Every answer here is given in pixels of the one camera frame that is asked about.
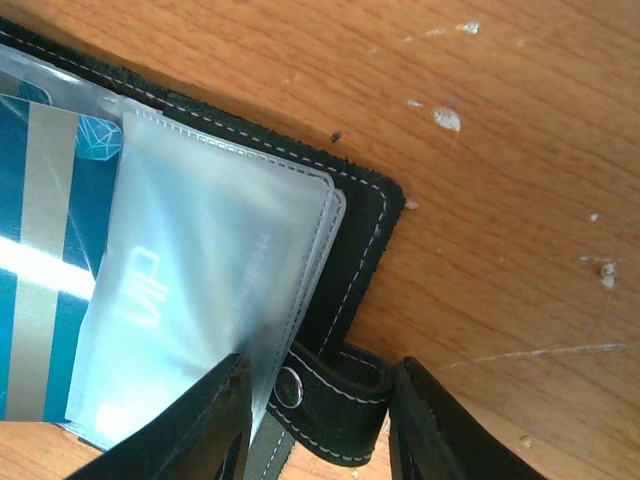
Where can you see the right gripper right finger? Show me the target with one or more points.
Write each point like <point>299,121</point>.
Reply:
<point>432,436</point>

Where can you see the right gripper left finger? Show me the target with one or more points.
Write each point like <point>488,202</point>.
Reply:
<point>204,434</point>

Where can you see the blue VIP card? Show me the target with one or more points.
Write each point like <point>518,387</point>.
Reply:
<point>213,248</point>
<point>58,173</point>

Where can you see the black leather card holder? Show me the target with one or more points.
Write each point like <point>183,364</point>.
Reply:
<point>328,396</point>

